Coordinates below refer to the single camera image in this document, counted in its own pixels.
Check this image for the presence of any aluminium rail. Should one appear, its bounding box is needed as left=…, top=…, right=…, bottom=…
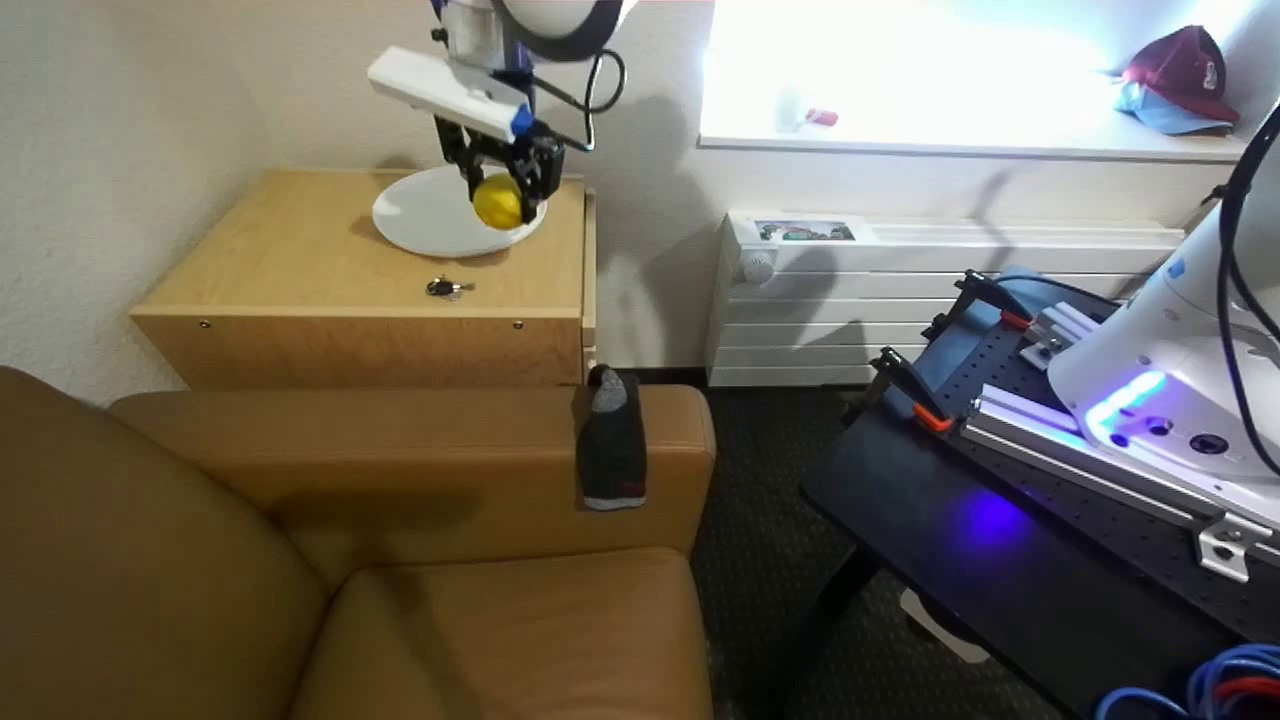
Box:
left=958, top=381, right=1280, bottom=588

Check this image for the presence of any light wooden cabinet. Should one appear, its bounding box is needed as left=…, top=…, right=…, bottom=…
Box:
left=126, top=163, right=604, bottom=394

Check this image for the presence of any yellow lemon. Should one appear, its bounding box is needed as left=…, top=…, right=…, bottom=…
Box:
left=468, top=171, right=528, bottom=237

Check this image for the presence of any brown leather sofa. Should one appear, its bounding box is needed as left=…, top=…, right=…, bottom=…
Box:
left=0, top=364, right=722, bottom=720

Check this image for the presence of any maroon and blue cap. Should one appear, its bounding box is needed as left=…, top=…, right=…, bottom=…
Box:
left=1108, top=18, right=1245, bottom=138

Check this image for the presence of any white round plate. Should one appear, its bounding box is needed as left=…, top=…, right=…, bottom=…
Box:
left=370, top=158, right=556, bottom=262

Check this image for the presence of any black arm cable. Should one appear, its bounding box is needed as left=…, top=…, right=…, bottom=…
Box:
left=1213, top=97, right=1280, bottom=481

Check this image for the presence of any white floor plate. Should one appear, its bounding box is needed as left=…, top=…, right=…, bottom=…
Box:
left=891, top=585, right=997, bottom=666

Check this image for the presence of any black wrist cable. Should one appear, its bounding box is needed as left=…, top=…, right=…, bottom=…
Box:
left=528, top=42, right=633, bottom=155

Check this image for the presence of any black robot table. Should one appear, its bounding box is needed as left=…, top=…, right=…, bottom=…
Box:
left=800, top=270, right=1280, bottom=720

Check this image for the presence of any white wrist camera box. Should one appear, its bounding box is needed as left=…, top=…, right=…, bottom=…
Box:
left=364, top=42, right=542, bottom=145

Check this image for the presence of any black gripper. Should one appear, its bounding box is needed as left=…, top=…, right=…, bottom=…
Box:
left=434, top=111, right=571, bottom=231

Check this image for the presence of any white wall radiator unit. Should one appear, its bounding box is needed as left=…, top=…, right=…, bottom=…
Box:
left=703, top=206, right=1193, bottom=394

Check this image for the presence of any blue cable bundle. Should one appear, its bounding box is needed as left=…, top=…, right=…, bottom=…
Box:
left=1093, top=638, right=1280, bottom=720

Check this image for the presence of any orange handled black clamp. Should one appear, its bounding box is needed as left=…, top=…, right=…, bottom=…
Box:
left=867, top=345, right=966, bottom=444
left=947, top=269, right=1074, bottom=357

